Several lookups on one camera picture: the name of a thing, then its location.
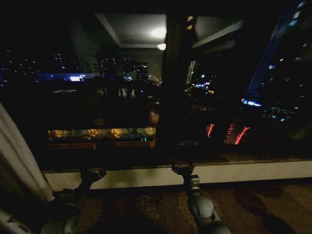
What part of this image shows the dark wooden window sill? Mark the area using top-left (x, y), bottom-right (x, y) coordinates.
top-left (41, 152), bottom-right (312, 174)

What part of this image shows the white fabric curtain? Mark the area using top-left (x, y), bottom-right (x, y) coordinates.
top-left (0, 101), bottom-right (56, 203)

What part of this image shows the dark window frame post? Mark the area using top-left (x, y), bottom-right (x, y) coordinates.
top-left (157, 9), bottom-right (195, 153)

